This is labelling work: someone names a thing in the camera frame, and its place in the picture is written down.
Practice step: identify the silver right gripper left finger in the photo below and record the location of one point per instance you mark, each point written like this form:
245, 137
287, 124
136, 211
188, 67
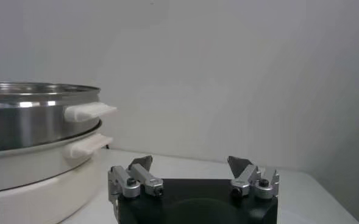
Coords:
135, 182

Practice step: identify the stainless steel steamer basket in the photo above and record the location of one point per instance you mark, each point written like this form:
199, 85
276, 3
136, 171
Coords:
30, 121

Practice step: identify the white electric cooker pot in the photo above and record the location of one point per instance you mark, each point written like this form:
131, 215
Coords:
39, 188

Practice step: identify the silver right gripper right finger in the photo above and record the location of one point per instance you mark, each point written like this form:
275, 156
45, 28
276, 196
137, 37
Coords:
246, 179

